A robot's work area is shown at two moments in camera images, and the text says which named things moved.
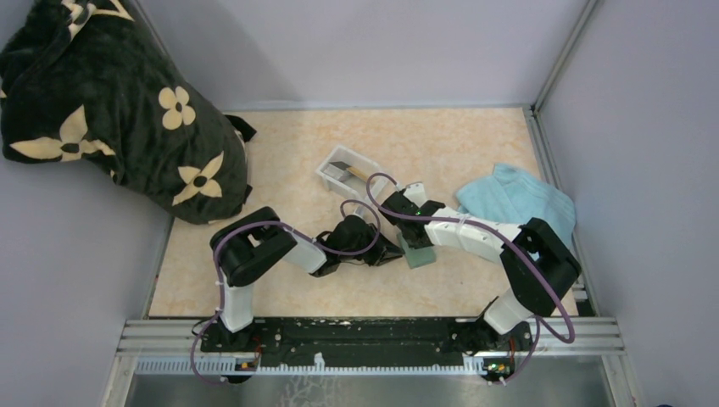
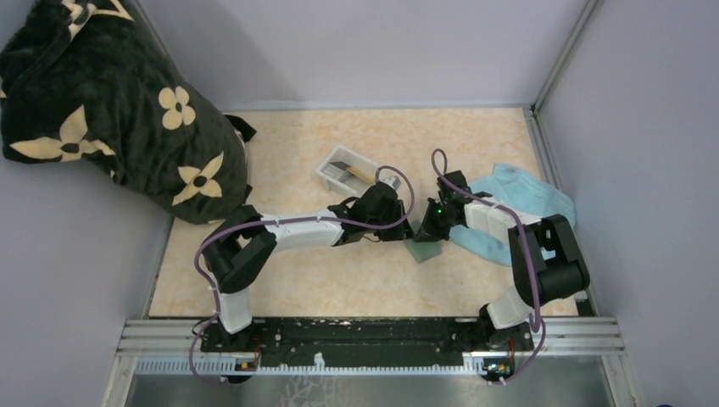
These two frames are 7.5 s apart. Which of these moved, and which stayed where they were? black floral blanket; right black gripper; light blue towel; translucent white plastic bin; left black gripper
Moved: right black gripper; left black gripper
Stayed: light blue towel; translucent white plastic bin; black floral blanket
